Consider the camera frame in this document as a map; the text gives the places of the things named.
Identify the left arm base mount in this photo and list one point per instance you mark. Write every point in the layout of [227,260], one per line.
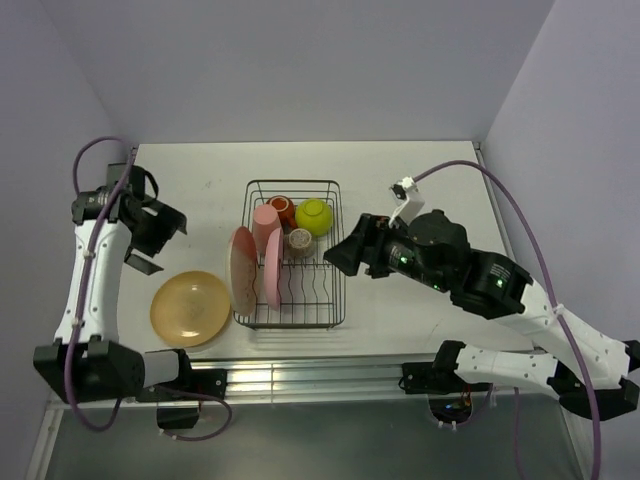
[178,408]

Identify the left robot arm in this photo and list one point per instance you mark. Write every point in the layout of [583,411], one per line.
[122,223]

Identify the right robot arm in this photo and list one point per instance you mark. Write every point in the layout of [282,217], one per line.
[436,252]

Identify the dark red teacup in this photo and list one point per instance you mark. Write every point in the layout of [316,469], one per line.
[285,209]

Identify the orange plastic plate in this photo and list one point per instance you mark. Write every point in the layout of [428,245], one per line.
[190,309]

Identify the wire dish rack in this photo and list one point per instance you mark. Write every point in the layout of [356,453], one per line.
[312,291]

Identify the pink plastic plate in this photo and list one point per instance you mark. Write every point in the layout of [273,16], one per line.
[272,267]

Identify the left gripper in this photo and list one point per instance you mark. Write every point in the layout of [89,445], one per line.
[167,222]

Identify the pink plastic cup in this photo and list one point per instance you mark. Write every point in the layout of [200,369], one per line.
[265,221]

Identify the small speckled ceramic cup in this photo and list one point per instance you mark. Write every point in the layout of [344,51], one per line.
[299,243]

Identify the aluminium frame rail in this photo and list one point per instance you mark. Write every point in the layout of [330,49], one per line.
[312,380]

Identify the pink cream floral plate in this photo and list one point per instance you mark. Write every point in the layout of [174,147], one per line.
[241,269]

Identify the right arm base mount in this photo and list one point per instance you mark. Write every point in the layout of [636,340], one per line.
[453,403]

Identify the yellow-green bowl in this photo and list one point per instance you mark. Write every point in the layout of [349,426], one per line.
[314,215]

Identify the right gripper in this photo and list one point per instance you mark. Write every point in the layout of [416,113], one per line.
[346,254]

